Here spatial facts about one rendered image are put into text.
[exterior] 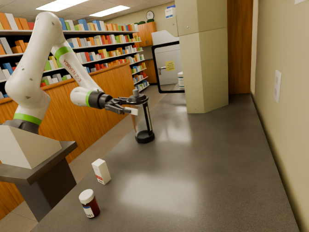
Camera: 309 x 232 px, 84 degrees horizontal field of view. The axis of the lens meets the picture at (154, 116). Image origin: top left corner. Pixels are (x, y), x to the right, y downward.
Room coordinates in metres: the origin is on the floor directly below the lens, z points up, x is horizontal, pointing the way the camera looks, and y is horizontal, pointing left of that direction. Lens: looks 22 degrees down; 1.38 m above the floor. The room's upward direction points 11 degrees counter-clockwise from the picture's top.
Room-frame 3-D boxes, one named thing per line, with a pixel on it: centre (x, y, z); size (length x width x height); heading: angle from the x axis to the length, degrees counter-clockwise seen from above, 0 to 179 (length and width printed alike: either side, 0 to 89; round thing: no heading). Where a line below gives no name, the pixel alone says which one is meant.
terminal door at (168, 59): (1.42, -0.21, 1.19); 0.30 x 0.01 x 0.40; 57
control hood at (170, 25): (1.22, -0.23, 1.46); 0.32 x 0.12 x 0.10; 155
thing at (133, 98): (0.81, 0.07, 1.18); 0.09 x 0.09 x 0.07
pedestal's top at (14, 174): (0.86, 0.70, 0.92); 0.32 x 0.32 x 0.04; 68
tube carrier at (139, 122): (0.81, 0.07, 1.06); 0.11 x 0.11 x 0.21
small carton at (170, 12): (1.18, -0.21, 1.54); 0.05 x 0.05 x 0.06; 48
